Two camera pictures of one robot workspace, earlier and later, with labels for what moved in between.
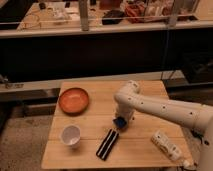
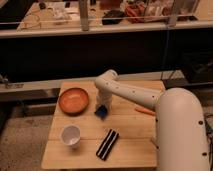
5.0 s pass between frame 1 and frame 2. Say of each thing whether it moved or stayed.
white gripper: moved
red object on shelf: stayed
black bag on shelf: stayed
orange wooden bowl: stayed
